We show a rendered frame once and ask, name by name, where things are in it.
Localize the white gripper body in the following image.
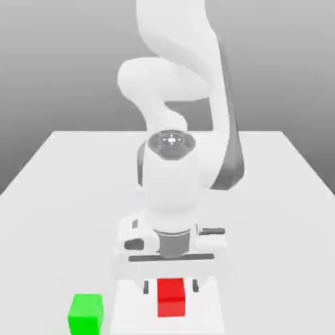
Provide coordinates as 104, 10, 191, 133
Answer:
113, 250, 228, 283

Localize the small red cube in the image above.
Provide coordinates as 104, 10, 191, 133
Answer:
156, 277, 186, 318

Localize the small green cube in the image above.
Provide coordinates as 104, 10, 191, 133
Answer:
67, 293, 105, 335

